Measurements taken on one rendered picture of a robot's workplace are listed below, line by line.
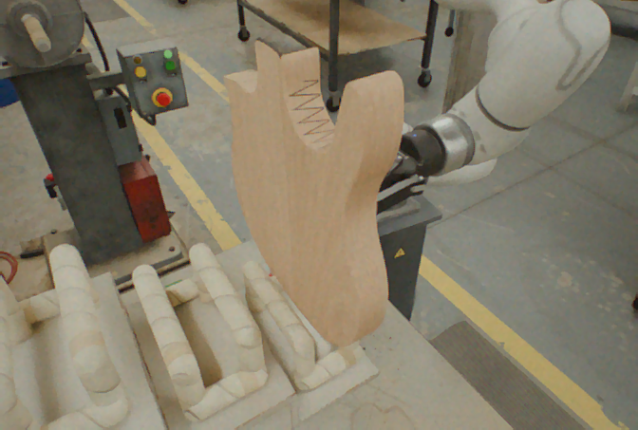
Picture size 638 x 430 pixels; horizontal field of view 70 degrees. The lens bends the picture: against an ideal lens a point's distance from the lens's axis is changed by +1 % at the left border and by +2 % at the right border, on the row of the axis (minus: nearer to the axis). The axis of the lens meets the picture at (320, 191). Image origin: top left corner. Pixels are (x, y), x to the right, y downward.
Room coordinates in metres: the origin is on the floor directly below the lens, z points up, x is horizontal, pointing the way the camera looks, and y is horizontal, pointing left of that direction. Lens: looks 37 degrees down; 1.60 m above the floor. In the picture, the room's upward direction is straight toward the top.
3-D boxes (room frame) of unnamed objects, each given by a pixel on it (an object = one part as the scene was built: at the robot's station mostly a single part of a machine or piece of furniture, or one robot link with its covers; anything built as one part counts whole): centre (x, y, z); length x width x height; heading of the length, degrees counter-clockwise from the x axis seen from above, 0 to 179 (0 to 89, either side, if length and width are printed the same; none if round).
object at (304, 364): (0.38, 0.03, 0.99); 0.03 x 0.03 x 0.09
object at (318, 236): (0.48, 0.03, 1.24); 0.35 x 0.04 x 0.40; 32
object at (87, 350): (0.33, 0.27, 1.20); 0.20 x 0.03 x 0.03; 32
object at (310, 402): (0.47, 0.04, 0.94); 0.27 x 0.15 x 0.01; 33
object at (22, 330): (0.36, 0.39, 1.15); 0.03 x 0.03 x 0.09
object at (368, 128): (0.36, -0.03, 1.40); 0.07 x 0.04 x 0.10; 32
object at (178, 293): (0.47, 0.22, 1.04); 0.11 x 0.03 x 0.03; 123
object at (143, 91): (1.40, 0.58, 0.99); 0.24 x 0.21 x 0.26; 33
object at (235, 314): (0.41, 0.14, 1.12); 0.20 x 0.03 x 0.03; 32
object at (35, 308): (0.39, 0.36, 1.12); 0.11 x 0.03 x 0.03; 123
